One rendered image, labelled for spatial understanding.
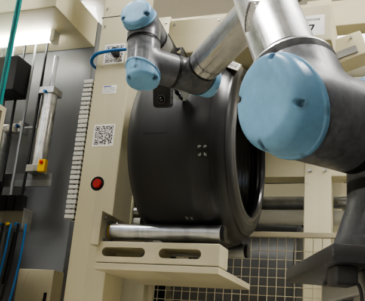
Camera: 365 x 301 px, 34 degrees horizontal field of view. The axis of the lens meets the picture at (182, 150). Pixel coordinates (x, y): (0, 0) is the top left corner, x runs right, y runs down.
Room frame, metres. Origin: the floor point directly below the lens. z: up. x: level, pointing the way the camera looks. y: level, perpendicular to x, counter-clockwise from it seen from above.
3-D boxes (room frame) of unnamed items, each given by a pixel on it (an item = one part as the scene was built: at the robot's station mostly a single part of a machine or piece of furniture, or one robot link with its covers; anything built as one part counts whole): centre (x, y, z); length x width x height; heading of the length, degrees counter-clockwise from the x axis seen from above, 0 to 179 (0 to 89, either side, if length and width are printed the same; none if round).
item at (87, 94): (1.84, 0.32, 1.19); 0.05 x 0.04 x 0.48; 160
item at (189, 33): (2.00, -0.24, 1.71); 0.61 x 0.25 x 0.15; 70
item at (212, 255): (1.63, 0.03, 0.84); 0.36 x 0.09 x 0.06; 70
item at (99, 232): (1.83, 0.15, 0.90); 0.40 x 0.03 x 0.10; 160
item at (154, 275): (1.77, -0.01, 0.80); 0.37 x 0.36 x 0.02; 160
